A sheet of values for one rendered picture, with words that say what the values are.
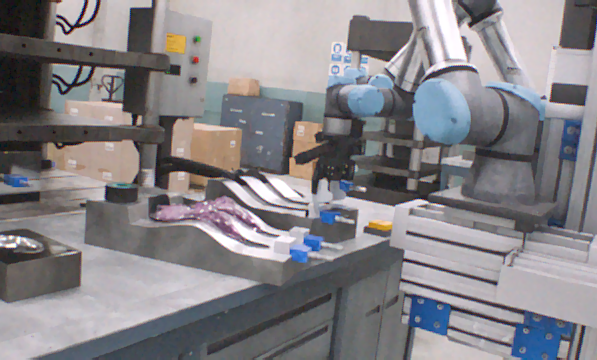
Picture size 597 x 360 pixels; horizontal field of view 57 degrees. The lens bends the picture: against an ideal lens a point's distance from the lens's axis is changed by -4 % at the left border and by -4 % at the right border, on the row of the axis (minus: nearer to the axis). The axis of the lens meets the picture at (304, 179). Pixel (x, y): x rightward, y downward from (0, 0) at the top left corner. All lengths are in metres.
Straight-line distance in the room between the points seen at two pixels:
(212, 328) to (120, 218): 0.34
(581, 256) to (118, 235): 0.99
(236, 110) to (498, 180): 7.95
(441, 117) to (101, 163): 4.92
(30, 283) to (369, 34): 4.89
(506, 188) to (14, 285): 0.92
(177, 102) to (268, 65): 7.08
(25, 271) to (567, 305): 0.93
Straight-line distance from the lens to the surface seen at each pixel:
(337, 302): 1.70
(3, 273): 1.08
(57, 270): 1.12
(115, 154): 5.64
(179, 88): 2.26
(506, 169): 1.16
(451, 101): 1.04
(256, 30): 9.51
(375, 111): 1.38
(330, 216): 1.51
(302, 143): 8.48
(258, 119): 8.72
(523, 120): 1.16
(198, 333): 1.20
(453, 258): 1.20
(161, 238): 1.31
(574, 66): 1.41
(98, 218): 1.40
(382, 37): 5.61
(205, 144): 6.14
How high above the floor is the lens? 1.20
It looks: 8 degrees down
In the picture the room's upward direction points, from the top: 6 degrees clockwise
